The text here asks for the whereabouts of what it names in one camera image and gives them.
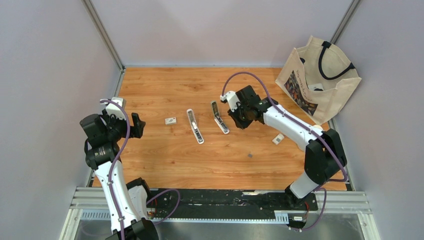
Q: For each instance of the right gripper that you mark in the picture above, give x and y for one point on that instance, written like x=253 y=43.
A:
x=242 y=125

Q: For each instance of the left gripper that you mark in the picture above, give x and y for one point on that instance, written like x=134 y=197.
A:
x=136 y=131

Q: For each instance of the grey green stapler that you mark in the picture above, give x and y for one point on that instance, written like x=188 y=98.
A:
x=218 y=119

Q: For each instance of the white staple box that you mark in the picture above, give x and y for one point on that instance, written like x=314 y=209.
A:
x=171 y=121

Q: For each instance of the white staple tray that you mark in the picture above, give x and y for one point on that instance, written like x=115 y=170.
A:
x=278 y=139

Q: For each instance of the white stapler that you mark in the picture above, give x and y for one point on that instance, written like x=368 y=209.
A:
x=194 y=126

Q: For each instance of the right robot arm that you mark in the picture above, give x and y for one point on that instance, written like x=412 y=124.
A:
x=323 y=149

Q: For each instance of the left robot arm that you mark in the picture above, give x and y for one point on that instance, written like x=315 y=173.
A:
x=127 y=202

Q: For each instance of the white plastic bottle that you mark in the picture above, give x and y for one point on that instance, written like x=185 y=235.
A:
x=318 y=127

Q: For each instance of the beige canvas tote bag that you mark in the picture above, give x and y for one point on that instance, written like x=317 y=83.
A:
x=319 y=78

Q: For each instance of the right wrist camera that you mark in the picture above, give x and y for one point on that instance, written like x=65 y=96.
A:
x=232 y=99

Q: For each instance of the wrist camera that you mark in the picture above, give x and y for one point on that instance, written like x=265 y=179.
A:
x=115 y=106
x=232 y=99

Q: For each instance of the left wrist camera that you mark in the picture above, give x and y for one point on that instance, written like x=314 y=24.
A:
x=115 y=106

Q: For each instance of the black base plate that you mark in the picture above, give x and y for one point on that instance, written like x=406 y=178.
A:
x=225 y=204

